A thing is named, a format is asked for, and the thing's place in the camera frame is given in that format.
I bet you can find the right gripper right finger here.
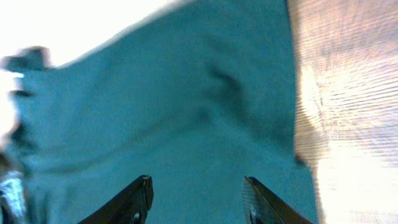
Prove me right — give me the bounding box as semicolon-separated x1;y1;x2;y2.
243;176;312;224

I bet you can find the black t-shirt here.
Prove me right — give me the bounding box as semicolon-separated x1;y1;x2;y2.
2;0;318;223

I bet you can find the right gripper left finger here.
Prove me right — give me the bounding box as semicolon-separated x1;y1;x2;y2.
78;175;154;224

